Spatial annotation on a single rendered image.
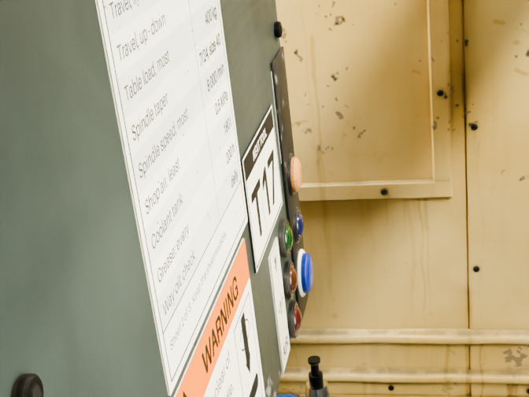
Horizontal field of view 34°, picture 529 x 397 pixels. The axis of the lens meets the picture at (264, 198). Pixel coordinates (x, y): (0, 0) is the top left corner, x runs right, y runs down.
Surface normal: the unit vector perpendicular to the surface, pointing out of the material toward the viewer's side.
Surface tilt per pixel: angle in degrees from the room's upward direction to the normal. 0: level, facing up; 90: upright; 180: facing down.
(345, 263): 90
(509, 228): 89
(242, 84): 90
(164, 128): 90
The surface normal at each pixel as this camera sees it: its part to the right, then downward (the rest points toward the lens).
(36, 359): 0.98, -0.03
